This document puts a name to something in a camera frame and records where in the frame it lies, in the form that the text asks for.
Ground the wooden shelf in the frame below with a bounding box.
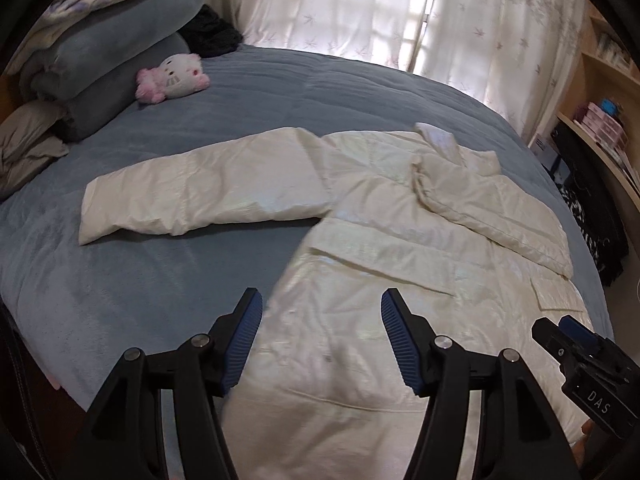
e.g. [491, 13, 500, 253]
[552, 10, 640, 211]

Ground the folded blue-grey blanket stack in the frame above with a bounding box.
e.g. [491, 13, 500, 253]
[17, 0, 211, 143]

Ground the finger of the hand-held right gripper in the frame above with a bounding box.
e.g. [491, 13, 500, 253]
[558, 314, 601, 353]
[531, 317, 576, 368]

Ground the pink white plush toy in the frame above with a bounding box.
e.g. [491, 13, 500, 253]
[135, 53, 211, 106]

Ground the white floral curtain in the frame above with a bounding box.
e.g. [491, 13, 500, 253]
[410, 0, 590, 133]
[235, 0, 443, 70]

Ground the beige pillow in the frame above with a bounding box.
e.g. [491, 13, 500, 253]
[0, 100, 70, 202]

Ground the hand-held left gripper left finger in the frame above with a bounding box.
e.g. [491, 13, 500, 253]
[75, 287, 263, 480]

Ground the black cloth pile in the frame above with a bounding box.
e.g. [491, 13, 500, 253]
[177, 4, 244, 59]

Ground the blue-grey bed blanket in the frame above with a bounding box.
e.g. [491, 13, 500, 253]
[0, 42, 621, 480]

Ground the cream puffer jacket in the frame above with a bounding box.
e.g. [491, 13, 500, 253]
[79, 122, 603, 480]

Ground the blue white box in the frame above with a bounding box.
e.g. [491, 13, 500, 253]
[529, 132, 571, 172]

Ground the pink drawer organizer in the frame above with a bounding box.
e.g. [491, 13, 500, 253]
[579, 101, 629, 150]

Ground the black patterned cloth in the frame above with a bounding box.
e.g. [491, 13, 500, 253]
[550, 125, 632, 287]

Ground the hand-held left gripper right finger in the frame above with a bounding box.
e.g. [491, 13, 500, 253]
[381, 287, 583, 480]

